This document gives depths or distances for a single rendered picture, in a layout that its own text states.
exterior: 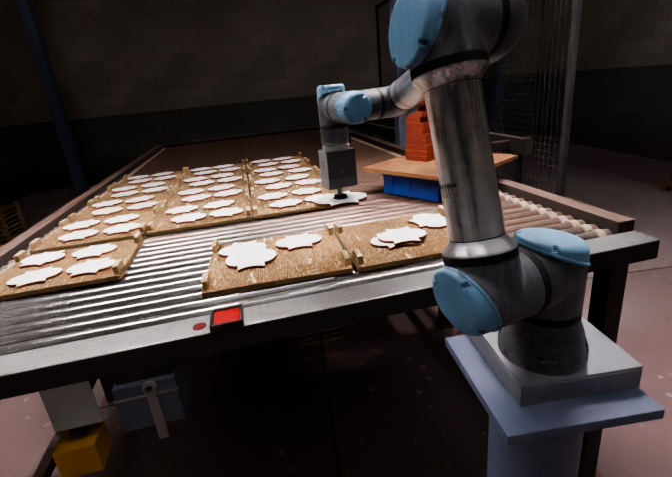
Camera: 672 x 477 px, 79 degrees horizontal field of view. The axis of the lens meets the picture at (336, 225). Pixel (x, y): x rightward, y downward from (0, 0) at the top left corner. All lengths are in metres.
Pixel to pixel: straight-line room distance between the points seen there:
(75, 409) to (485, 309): 0.91
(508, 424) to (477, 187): 0.39
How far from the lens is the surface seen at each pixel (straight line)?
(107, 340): 1.10
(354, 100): 0.97
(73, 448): 1.20
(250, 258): 1.24
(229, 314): 1.01
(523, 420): 0.80
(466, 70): 0.64
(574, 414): 0.83
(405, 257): 1.17
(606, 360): 0.89
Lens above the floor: 1.42
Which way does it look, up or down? 19 degrees down
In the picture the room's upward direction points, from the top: 6 degrees counter-clockwise
